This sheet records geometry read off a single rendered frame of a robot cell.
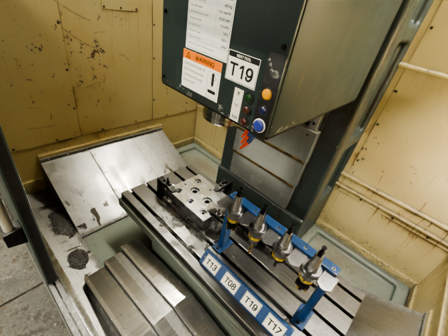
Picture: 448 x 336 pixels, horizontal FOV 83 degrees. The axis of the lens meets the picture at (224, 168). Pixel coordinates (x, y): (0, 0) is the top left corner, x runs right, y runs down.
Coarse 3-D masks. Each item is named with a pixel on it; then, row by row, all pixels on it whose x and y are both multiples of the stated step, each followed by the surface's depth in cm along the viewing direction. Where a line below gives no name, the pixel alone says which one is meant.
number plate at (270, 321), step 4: (268, 316) 94; (272, 316) 94; (264, 320) 94; (268, 320) 94; (272, 320) 93; (276, 320) 93; (264, 324) 94; (268, 324) 94; (272, 324) 93; (276, 324) 92; (280, 324) 92; (268, 328) 93; (272, 328) 93; (276, 328) 92; (280, 328) 92; (284, 328) 91; (272, 332) 92; (276, 332) 92; (280, 332) 91; (284, 332) 91
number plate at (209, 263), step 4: (208, 256) 111; (204, 260) 111; (208, 260) 110; (212, 260) 109; (204, 264) 110; (208, 264) 110; (212, 264) 109; (216, 264) 108; (208, 268) 109; (212, 268) 108; (216, 268) 108; (212, 272) 108; (216, 272) 107
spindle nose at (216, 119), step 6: (204, 108) 95; (204, 114) 95; (210, 114) 92; (216, 114) 91; (210, 120) 94; (216, 120) 92; (222, 120) 92; (228, 120) 92; (222, 126) 94; (228, 126) 94; (234, 126) 96
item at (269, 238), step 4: (268, 232) 92; (272, 232) 92; (260, 236) 90; (264, 236) 90; (268, 236) 90; (272, 236) 90; (276, 236) 91; (280, 236) 91; (264, 240) 88; (268, 240) 89; (272, 240) 89; (268, 244) 88; (272, 244) 88
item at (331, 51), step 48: (240, 0) 56; (288, 0) 49; (336, 0) 54; (384, 0) 74; (240, 48) 60; (288, 48) 52; (336, 48) 66; (192, 96) 77; (288, 96) 60; (336, 96) 85
